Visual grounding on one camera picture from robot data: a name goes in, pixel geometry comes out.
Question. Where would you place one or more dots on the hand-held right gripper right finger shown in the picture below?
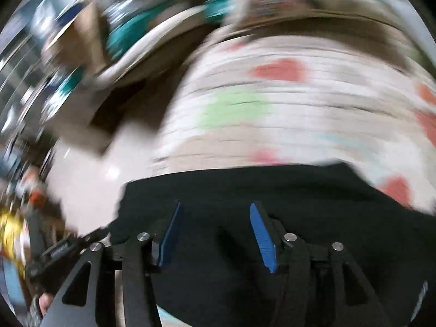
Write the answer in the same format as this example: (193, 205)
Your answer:
(263, 242)

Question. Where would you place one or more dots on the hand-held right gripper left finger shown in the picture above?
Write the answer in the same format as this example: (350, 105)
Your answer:
(169, 236)

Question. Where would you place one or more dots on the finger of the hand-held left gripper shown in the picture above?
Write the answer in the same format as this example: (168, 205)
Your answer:
(93, 233)

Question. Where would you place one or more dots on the black pants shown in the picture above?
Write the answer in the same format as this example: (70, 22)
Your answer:
(221, 194)

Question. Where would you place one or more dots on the person's left hand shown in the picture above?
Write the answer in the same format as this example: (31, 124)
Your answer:
(46, 304)

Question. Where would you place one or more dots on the yellow object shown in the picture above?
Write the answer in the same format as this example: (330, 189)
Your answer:
(10, 233)

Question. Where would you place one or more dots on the white blanket with coloured patches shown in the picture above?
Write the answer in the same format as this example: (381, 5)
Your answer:
(306, 109)

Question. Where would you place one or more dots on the teal object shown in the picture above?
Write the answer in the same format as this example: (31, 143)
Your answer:
(136, 29)

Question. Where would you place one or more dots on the white curved rail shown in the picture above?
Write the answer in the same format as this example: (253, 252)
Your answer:
(136, 53)

